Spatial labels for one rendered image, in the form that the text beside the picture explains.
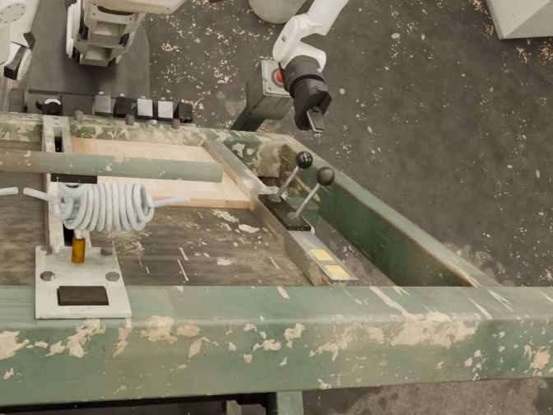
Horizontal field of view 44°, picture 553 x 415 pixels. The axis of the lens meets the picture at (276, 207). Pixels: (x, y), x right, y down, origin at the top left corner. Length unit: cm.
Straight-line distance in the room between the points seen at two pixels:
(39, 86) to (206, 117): 71
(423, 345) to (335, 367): 12
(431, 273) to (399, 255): 12
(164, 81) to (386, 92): 109
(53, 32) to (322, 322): 223
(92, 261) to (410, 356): 42
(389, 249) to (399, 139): 197
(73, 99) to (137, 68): 30
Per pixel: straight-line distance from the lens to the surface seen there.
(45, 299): 80
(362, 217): 156
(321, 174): 133
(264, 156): 204
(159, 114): 214
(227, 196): 154
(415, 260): 136
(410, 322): 90
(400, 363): 92
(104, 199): 86
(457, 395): 322
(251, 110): 218
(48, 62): 284
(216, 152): 184
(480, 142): 364
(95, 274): 87
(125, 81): 284
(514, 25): 390
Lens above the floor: 267
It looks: 64 degrees down
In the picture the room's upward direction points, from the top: 49 degrees clockwise
